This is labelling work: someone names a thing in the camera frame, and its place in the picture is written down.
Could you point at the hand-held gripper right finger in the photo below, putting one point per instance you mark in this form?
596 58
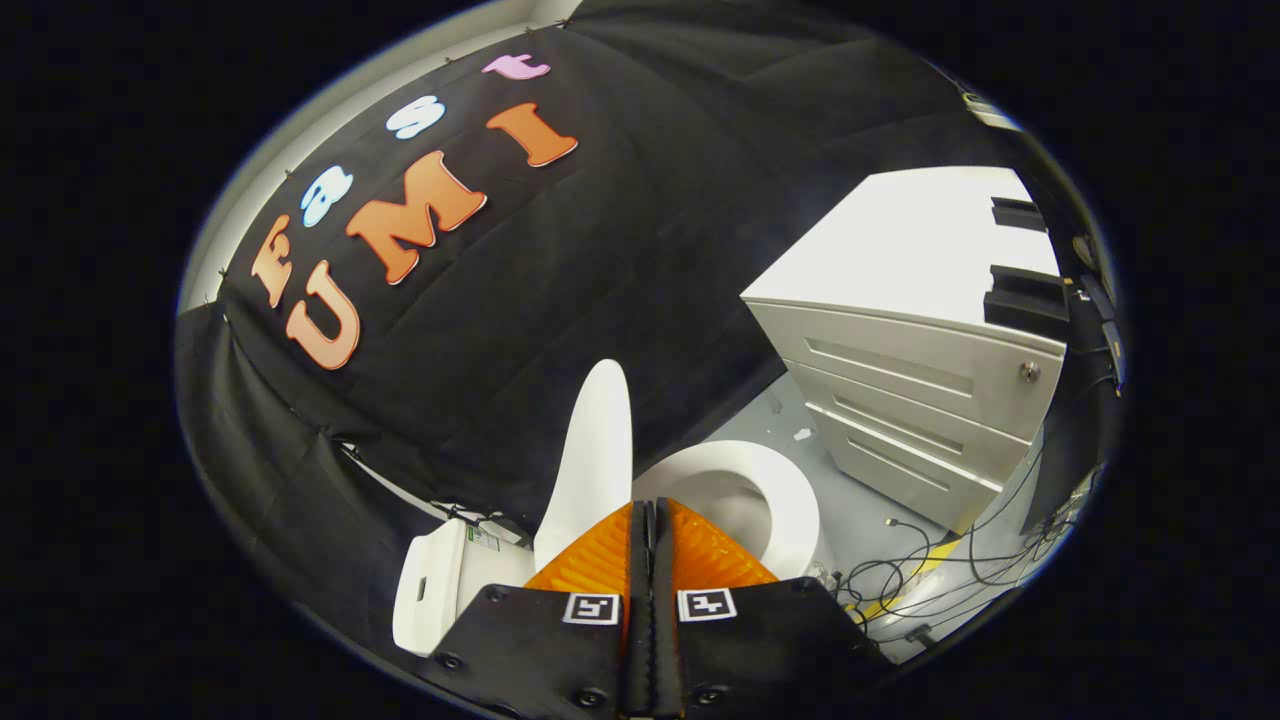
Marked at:
770 640

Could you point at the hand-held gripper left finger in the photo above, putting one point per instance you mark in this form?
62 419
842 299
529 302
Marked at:
545 650

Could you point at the white toilet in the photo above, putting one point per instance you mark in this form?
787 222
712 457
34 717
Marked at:
430 590

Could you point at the white toilet seat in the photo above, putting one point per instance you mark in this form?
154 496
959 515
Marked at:
795 500

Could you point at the white drawer cabinet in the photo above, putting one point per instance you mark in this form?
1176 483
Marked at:
900 370

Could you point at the black backdrop cloth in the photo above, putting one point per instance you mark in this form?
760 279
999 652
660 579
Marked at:
600 280

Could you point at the black box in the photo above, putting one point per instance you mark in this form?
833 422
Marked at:
1018 214
1028 300

